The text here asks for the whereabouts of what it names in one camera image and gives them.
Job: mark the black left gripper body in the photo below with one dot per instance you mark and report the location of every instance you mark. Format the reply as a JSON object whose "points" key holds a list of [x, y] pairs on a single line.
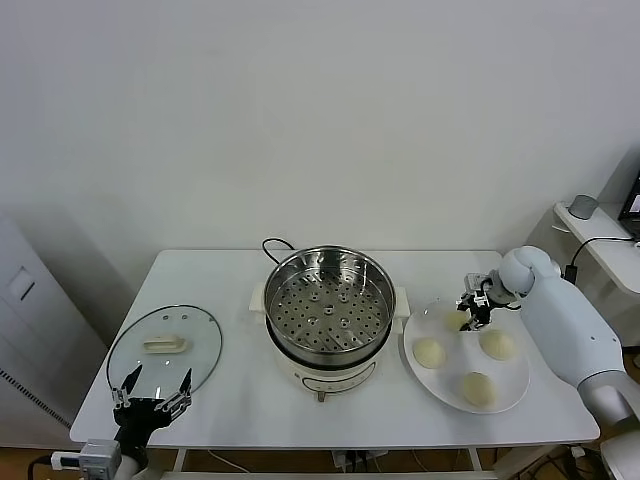
{"points": [[142, 415]]}

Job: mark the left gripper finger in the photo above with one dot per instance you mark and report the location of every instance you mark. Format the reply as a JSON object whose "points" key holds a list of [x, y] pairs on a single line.
{"points": [[127, 390], [182, 395]]}

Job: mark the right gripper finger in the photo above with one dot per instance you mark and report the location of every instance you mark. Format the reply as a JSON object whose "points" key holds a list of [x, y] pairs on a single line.
{"points": [[465, 301], [477, 322]]}

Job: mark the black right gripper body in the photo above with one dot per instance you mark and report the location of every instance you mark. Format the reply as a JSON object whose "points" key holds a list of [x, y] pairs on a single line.
{"points": [[484, 302]]}

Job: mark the white steamed baozi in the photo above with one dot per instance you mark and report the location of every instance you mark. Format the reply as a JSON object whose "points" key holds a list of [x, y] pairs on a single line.
{"points": [[479, 389], [497, 344], [429, 352], [452, 320]]}

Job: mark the round glass pot lid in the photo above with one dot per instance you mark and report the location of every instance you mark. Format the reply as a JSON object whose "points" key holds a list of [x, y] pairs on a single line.
{"points": [[200, 330]]}

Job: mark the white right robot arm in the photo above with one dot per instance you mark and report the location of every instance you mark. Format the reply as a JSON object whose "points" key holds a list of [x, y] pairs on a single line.
{"points": [[560, 325]]}

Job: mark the large white plate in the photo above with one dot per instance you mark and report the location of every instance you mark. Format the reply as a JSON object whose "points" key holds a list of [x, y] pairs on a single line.
{"points": [[450, 380]]}

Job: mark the black usb hub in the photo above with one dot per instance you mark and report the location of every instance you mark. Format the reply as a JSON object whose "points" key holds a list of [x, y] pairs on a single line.
{"points": [[571, 273]]}

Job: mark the white cabinet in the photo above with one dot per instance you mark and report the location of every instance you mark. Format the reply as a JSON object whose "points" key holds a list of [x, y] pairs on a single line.
{"points": [[30, 350]]}

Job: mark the grey cylinder speaker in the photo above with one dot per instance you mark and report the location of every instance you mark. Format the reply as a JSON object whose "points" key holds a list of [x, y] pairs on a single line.
{"points": [[583, 207]]}

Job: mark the black monitor screen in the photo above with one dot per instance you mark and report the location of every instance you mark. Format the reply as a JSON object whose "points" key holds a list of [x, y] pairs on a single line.
{"points": [[631, 200]]}

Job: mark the white power strip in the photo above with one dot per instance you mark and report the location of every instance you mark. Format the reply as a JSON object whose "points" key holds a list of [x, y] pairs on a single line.
{"points": [[357, 459]]}

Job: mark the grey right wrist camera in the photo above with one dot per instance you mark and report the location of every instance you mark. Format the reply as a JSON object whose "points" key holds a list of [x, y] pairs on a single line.
{"points": [[474, 281]]}

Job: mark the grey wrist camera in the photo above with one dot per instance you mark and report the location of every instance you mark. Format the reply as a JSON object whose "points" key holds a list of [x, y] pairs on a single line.
{"points": [[474, 281], [100, 454]]}

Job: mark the white table frame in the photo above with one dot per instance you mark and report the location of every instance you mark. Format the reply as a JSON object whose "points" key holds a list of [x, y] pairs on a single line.
{"points": [[177, 457]]}

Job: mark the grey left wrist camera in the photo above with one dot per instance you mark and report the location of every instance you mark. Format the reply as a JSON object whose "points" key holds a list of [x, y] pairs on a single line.
{"points": [[100, 454]]}

